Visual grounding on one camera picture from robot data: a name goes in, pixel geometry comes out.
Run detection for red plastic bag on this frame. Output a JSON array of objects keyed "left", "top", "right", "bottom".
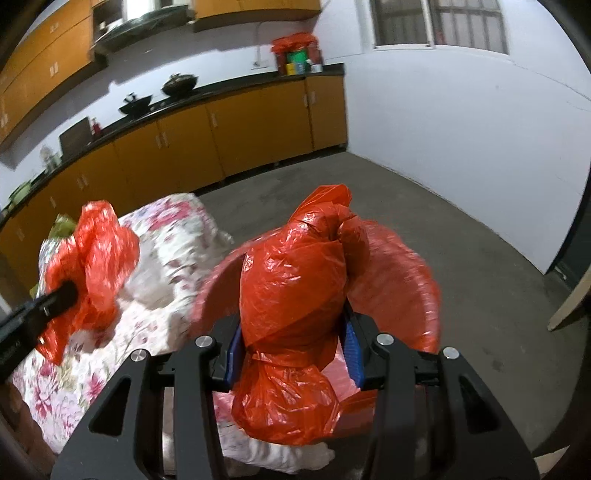
[
  {"left": 37, "top": 200, "right": 139, "bottom": 365},
  {"left": 231, "top": 184, "right": 370, "bottom": 446}
]

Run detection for red lined trash basket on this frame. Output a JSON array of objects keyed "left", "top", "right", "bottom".
[{"left": 188, "top": 220, "right": 441, "bottom": 438}]

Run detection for lower orange kitchen cabinets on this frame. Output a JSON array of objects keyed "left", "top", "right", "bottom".
[{"left": 1, "top": 70, "right": 348, "bottom": 294}]

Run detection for orange kitchen cabinets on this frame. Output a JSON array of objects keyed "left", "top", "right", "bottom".
[
  {"left": 1, "top": 70, "right": 348, "bottom": 294},
  {"left": 1, "top": 1, "right": 322, "bottom": 151}
]

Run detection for upper orange kitchen cabinets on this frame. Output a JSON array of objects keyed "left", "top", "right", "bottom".
[{"left": 1, "top": 1, "right": 322, "bottom": 151}]

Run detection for yellow-green plastic bag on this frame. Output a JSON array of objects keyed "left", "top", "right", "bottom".
[{"left": 48, "top": 214, "right": 77, "bottom": 239}]

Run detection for floral tablecloth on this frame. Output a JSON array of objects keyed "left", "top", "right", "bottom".
[{"left": 4, "top": 193, "right": 335, "bottom": 477}]

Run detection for green pot on counter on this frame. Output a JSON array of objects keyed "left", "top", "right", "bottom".
[{"left": 9, "top": 181, "right": 32, "bottom": 207}]

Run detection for black wok left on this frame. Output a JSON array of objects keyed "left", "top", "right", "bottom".
[{"left": 118, "top": 93, "right": 152, "bottom": 118}]

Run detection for black wok with lid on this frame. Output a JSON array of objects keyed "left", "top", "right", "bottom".
[{"left": 161, "top": 73, "right": 198, "bottom": 98}]

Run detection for range hood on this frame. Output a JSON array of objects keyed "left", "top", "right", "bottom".
[{"left": 91, "top": 1, "right": 195, "bottom": 56}]

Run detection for green cup on counter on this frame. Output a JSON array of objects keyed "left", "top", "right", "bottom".
[{"left": 287, "top": 49, "right": 308, "bottom": 76}]

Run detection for red bag on counter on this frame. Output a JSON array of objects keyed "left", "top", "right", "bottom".
[{"left": 270, "top": 32, "right": 322, "bottom": 76}]

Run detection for window with bars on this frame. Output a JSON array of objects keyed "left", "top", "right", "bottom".
[{"left": 370, "top": 0, "right": 509, "bottom": 54}]

